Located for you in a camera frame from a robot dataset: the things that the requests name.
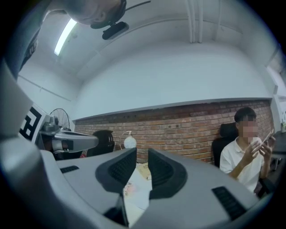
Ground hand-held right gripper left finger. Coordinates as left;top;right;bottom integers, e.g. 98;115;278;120
40;147;138;229

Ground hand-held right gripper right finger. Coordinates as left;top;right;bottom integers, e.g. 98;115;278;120
133;147;268;229

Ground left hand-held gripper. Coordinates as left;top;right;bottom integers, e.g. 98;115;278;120
0;58;100;161

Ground black office chair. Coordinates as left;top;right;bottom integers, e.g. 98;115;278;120
211;122;278;199
86;129;116;157

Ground black standing fan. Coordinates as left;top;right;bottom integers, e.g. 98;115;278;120
49;108;72;131

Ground pink artificial flower bunch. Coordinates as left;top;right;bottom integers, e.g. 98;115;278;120
123;180;141;198

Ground white folding table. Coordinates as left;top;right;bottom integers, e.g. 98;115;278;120
124;162;154;211

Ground pale smartphone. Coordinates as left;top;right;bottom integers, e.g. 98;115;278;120
257;128;275;153

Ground fluorescent ceiling light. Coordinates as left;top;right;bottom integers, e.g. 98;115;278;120
53;17;78;56

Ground dark desk with white legs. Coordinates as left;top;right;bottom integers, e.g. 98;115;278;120
270;131;286;173

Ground person's dark shirt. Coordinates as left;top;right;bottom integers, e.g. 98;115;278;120
4;0;67;80

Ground person's head and neck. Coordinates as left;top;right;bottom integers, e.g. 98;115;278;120
66;0;127;30

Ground white ceiling pipes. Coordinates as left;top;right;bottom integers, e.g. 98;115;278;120
187;0;204;43

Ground black head-mounted camera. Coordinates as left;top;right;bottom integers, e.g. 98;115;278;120
102;21;130;41

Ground black camera cable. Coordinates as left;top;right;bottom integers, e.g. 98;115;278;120
124;0;151;12

